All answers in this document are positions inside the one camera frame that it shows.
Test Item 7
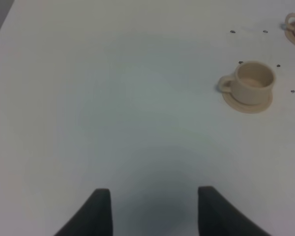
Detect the far brown cup saucer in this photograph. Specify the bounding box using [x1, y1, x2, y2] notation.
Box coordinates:
[285, 30, 295, 45]

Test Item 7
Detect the near brown cup saucer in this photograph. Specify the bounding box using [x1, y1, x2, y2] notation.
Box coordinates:
[218, 85, 273, 114]

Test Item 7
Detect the brown cup saucer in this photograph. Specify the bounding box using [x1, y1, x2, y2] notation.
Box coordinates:
[285, 30, 295, 45]
[218, 85, 273, 114]

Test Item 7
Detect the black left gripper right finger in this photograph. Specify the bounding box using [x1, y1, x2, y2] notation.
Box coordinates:
[198, 186, 269, 236]

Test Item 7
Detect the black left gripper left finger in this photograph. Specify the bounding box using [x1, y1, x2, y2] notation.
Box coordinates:
[56, 189, 113, 236]

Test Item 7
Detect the near brown teacup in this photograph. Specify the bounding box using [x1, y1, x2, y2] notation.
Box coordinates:
[217, 61, 276, 106]

